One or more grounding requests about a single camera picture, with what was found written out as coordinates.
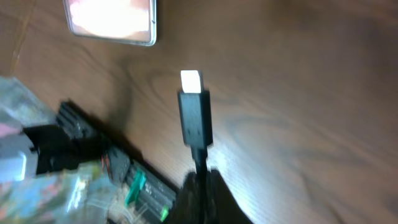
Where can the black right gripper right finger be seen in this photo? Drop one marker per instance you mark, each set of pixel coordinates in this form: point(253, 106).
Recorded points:
point(222, 208)

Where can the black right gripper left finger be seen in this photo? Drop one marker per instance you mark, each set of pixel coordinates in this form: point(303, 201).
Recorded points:
point(187, 208)

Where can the gold Samsung Galaxy smartphone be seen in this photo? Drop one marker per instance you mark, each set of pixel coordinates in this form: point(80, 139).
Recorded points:
point(131, 22)

